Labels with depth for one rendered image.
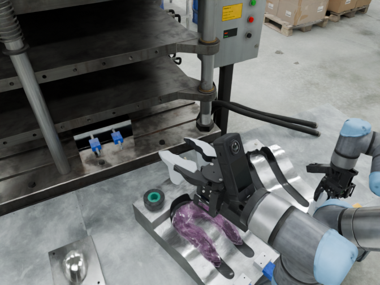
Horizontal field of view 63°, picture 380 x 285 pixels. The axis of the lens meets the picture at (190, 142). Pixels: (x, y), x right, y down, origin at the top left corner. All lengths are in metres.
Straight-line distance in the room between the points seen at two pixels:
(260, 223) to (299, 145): 1.19
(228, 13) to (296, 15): 3.38
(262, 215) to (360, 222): 0.18
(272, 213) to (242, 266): 0.65
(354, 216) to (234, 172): 0.23
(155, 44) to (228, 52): 0.44
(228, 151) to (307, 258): 0.19
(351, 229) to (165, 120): 1.32
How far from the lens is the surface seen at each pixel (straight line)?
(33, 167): 1.67
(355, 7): 6.00
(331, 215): 0.65
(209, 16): 1.37
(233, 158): 0.51
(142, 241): 1.25
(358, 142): 1.04
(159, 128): 1.71
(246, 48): 1.73
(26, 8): 1.26
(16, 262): 1.35
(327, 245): 0.50
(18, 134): 1.46
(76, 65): 1.32
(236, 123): 3.03
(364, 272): 2.33
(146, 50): 1.37
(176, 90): 1.54
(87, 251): 1.19
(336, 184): 1.13
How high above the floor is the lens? 1.87
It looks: 42 degrees down
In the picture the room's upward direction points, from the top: straight up
